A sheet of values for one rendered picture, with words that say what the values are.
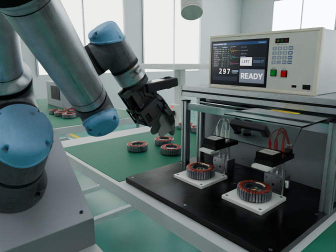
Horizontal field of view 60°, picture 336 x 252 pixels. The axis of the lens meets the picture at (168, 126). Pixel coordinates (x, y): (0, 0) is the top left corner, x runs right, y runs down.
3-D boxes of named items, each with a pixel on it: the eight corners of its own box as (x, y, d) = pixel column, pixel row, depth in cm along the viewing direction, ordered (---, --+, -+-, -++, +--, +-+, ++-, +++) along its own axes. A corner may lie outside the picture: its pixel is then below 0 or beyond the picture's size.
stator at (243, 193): (255, 207, 89) (256, 196, 89) (229, 193, 99) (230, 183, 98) (278, 198, 95) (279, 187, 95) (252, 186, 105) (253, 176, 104)
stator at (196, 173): (201, 183, 107) (201, 173, 106) (180, 174, 115) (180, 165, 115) (220, 175, 114) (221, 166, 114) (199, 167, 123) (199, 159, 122)
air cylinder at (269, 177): (282, 192, 102) (283, 178, 101) (263, 186, 108) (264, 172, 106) (289, 188, 105) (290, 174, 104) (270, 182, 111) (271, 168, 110)
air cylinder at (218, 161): (226, 173, 120) (227, 160, 119) (212, 168, 126) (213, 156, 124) (234, 170, 123) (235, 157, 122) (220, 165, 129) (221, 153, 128)
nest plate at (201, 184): (201, 189, 105) (201, 186, 105) (173, 177, 116) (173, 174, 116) (227, 178, 114) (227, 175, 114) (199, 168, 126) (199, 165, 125)
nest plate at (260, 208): (261, 215, 87) (261, 211, 87) (221, 198, 98) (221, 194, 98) (286, 200, 97) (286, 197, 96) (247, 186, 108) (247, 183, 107)
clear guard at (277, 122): (288, 154, 69) (290, 129, 68) (211, 135, 87) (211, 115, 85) (340, 132, 90) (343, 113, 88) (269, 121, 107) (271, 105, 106)
